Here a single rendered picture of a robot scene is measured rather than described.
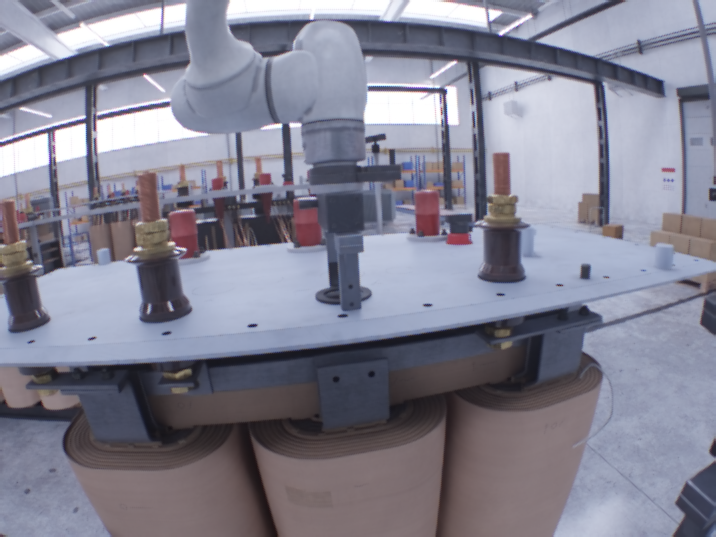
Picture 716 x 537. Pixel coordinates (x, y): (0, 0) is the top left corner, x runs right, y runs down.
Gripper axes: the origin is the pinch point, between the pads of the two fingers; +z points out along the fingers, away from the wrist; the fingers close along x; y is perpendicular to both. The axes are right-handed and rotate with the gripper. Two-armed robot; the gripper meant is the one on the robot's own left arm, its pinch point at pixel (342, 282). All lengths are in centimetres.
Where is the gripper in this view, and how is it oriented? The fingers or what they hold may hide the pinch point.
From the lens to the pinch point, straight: 56.0
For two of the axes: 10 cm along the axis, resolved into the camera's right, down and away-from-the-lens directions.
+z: 0.6, 9.7, 2.2
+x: 2.0, 2.1, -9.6
